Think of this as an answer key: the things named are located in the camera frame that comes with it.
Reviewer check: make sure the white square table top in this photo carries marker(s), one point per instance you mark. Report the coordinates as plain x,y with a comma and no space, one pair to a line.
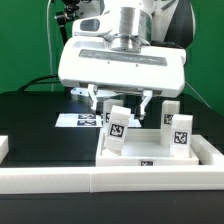
141,148

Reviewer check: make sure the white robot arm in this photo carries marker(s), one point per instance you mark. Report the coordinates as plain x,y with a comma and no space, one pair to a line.
128,46

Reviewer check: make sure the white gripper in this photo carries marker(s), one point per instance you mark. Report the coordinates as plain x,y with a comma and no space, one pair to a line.
87,60

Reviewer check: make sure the white sheet with fiducial markers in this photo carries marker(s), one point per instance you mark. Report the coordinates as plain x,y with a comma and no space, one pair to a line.
89,120

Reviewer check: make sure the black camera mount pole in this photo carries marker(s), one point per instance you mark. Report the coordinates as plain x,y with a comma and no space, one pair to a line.
65,20

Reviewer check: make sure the white workspace frame wall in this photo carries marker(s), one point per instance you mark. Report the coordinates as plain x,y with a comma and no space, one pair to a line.
208,175

